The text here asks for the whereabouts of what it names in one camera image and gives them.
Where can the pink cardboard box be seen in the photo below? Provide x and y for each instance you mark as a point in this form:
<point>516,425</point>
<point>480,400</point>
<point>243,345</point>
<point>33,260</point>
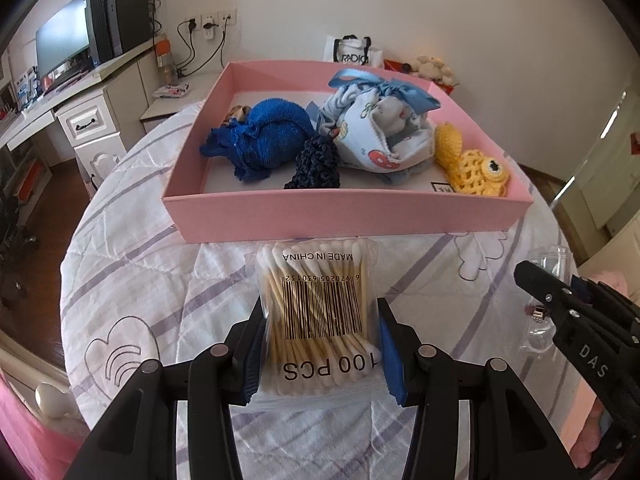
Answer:
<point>350,217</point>

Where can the black computer monitor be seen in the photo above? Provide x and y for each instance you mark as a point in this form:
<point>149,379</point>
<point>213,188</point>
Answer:
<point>60,35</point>

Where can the pink printed packet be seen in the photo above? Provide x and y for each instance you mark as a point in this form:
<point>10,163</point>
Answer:
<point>171,91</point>

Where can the clear plastic pouch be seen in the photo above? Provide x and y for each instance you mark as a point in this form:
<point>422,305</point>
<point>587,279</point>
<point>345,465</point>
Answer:
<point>552,257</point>

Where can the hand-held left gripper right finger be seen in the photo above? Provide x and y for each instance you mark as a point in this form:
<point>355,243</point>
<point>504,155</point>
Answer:
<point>390,360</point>

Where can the red door ornament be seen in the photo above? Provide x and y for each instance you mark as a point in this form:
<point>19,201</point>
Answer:
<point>635,145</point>

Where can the beige plush toy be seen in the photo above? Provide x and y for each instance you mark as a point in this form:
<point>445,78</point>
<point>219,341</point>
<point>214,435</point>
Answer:
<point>432,66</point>

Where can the blue and white box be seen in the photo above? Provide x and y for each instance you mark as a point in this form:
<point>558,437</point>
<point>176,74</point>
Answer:
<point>26,85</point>

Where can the white bedside cabinet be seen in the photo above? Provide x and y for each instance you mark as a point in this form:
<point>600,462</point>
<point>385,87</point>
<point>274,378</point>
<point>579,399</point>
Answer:
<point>200,87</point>

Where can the white wardrobe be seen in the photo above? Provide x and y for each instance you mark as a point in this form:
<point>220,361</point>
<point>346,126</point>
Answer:
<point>615,200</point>

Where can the cream wooden bed frame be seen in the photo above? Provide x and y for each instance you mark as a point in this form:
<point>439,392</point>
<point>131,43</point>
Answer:
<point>50,400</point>

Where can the beige satin scrunchie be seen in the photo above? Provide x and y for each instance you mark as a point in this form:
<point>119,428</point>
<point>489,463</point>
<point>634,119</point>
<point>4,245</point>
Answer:
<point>240,111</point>

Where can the orange capped bottle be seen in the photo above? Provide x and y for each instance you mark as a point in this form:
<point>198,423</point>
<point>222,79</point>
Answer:
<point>165,57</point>

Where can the white desk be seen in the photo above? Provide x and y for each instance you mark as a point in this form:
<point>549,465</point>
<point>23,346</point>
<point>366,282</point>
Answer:
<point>115,90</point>

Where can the pink bed sheet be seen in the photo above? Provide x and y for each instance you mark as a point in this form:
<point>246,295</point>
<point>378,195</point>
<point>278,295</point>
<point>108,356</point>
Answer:
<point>35,445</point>

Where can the printed cloth with blue ribbons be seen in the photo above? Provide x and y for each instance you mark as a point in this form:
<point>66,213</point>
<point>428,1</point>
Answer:
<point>365,130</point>

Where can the cotton swab packet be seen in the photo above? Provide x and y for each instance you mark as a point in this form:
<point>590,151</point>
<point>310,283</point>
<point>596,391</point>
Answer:
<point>320,300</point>

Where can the black keyboard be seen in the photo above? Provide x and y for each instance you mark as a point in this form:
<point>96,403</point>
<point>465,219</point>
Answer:
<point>67,80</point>

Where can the blue knitted cloth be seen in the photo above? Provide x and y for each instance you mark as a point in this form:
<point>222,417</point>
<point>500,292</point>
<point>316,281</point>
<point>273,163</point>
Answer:
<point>270,135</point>

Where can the yellow crochet toy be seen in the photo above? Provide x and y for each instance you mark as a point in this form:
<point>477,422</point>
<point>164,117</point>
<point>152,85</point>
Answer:
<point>470,165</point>

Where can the orange storage box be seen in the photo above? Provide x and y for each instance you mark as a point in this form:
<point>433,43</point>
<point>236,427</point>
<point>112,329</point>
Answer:
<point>30,180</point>

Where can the black computer tower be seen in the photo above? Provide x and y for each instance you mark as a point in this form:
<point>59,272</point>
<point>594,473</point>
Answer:
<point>125,20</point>

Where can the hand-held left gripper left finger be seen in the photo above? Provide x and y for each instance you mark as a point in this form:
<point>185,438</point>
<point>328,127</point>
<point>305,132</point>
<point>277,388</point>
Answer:
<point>255,360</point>

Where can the white wall socket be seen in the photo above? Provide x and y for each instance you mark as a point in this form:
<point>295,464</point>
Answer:
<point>228,16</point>
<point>190,24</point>
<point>208,25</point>

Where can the navy knitted scrunchie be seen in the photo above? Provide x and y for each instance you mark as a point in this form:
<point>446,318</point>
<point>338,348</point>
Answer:
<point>315,165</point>

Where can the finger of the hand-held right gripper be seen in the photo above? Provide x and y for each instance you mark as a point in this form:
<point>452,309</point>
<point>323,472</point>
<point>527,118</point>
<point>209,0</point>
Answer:
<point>540,282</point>
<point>584,290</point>

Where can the white tote bag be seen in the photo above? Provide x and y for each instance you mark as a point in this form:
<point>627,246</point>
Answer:
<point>350,52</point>

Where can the red toy box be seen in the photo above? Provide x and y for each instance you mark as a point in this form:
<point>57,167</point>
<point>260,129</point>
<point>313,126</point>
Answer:
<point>395,66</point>

